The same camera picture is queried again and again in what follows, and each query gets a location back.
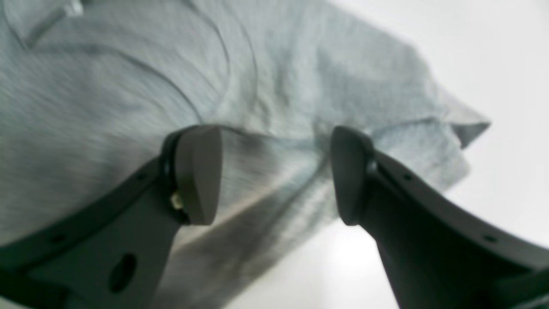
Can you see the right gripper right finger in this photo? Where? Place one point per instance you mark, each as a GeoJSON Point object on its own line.
{"type": "Point", "coordinates": [435, 254]}

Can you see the grey T-shirt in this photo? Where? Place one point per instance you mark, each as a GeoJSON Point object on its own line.
{"type": "Point", "coordinates": [90, 88]}

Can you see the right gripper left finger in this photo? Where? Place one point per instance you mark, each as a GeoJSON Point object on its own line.
{"type": "Point", "coordinates": [111, 254]}

